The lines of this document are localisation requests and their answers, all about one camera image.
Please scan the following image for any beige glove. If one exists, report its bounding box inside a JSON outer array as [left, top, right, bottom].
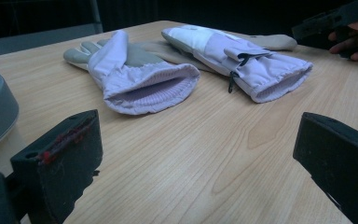
[[229, 33, 298, 52]]

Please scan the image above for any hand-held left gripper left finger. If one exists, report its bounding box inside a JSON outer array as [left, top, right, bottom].
[[9, 108, 104, 224]]

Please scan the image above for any lavender glove with gray palm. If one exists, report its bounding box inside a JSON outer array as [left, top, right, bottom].
[[62, 30, 201, 116]]

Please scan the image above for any lavender glove with white back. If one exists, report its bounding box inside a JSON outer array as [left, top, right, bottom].
[[161, 24, 314, 105]]

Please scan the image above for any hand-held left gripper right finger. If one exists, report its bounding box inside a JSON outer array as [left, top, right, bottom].
[[292, 111, 358, 224]]

